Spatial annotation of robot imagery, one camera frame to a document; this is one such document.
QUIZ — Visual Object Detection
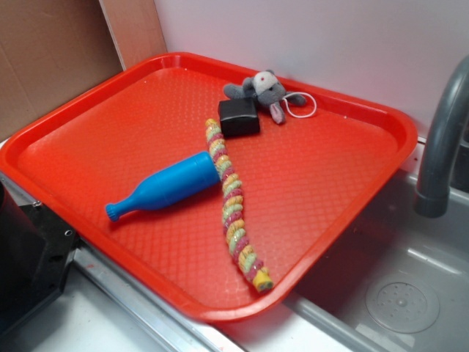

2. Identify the multicolored braided rope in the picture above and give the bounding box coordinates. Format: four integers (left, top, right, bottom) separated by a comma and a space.
204, 118, 275, 293

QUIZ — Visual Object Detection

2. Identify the red plastic tray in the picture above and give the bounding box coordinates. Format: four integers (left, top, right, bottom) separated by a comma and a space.
1, 53, 417, 322

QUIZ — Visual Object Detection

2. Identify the blue plastic toy bottle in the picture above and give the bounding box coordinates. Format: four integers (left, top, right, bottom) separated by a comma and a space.
106, 152, 220, 221

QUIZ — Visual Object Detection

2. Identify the black rectangular block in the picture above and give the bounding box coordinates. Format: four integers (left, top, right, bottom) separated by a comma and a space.
218, 98, 260, 138

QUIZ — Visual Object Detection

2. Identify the grey plush mouse toy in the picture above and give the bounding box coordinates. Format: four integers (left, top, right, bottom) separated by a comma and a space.
223, 70, 317, 125

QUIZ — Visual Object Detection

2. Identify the grey plastic sink basin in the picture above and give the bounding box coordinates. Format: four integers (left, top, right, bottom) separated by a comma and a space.
221, 172, 468, 351

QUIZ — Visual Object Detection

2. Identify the brown cardboard panel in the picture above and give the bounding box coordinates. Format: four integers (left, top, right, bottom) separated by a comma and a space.
1, 1, 166, 140

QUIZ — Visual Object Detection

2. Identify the grey sink faucet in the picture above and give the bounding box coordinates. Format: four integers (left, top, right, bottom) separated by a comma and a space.
414, 57, 468, 218

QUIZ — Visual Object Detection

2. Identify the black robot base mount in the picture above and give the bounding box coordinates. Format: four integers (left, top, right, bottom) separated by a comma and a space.
1, 186, 78, 337

